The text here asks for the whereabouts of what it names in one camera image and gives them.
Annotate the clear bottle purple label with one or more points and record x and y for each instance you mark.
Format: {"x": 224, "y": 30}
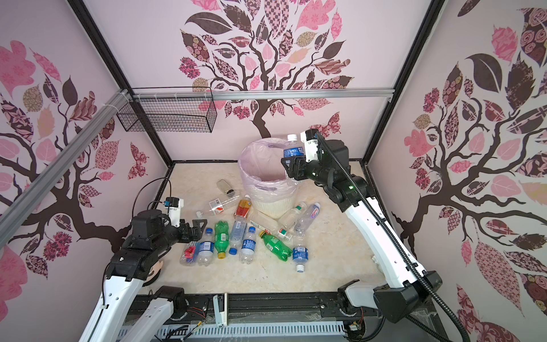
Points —
{"x": 307, "y": 219}

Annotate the plush doll toy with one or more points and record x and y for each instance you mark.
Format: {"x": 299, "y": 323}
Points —
{"x": 154, "y": 273}

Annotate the clear bottle pale blue label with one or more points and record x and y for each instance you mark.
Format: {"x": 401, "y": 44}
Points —
{"x": 238, "y": 232}

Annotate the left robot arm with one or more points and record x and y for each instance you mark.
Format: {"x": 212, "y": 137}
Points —
{"x": 153, "y": 235}

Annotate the clear bottle green red label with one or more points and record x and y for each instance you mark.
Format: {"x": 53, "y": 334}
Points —
{"x": 270, "y": 225}

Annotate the Fiji water bottle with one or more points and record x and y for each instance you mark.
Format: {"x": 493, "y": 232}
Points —
{"x": 189, "y": 254}

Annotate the small blue label water bottle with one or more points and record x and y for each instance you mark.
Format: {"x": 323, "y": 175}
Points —
{"x": 248, "y": 246}

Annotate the pink plastic bin liner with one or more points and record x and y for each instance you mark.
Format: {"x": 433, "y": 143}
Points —
{"x": 263, "y": 176}

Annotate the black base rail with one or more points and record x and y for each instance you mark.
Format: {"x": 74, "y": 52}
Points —
{"x": 360, "y": 323}

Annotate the green bottle yellow cap upright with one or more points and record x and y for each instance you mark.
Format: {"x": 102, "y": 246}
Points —
{"x": 221, "y": 238}

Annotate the aluminium frame bar left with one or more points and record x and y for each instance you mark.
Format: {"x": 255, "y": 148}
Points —
{"x": 23, "y": 206}

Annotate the clear bottle red white label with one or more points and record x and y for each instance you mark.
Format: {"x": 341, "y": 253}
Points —
{"x": 218, "y": 206}

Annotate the blue label bottle white cap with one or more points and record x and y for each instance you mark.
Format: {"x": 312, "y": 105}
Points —
{"x": 300, "y": 257}

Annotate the green bottle yellow cap tilted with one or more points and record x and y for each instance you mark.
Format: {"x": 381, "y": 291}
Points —
{"x": 276, "y": 246}

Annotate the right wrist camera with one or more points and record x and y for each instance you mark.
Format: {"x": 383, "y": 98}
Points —
{"x": 310, "y": 144}

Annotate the aluminium frame bar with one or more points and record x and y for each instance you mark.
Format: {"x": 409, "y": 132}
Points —
{"x": 267, "y": 95}
{"x": 23, "y": 206}

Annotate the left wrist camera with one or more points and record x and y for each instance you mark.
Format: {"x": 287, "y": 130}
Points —
{"x": 174, "y": 207}

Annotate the white woven waste bin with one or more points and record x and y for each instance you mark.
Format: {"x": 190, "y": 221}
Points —
{"x": 272, "y": 205}

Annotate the red yellow label drink bottle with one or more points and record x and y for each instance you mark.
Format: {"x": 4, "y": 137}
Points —
{"x": 243, "y": 207}

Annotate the black wire basket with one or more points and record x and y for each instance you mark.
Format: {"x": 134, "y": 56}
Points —
{"x": 184, "y": 109}

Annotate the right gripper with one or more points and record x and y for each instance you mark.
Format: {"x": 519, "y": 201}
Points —
{"x": 302, "y": 169}

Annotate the white cable duct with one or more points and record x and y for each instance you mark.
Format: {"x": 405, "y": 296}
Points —
{"x": 247, "y": 330}

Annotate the white bracket on rail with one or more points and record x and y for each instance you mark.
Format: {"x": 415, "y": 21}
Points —
{"x": 221, "y": 303}

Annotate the glass spice jar black cap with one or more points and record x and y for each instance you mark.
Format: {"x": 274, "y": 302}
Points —
{"x": 225, "y": 187}

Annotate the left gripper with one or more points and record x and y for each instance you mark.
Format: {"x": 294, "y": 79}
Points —
{"x": 187, "y": 236}

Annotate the clear bottle green cap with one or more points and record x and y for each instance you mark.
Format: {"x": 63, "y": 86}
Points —
{"x": 290, "y": 218}

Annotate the aluminium frame bar back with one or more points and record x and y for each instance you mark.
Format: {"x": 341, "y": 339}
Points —
{"x": 267, "y": 95}

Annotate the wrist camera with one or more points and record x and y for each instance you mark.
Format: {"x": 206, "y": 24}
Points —
{"x": 310, "y": 144}
{"x": 174, "y": 207}

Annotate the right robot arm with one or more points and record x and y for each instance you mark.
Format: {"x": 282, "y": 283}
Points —
{"x": 408, "y": 284}

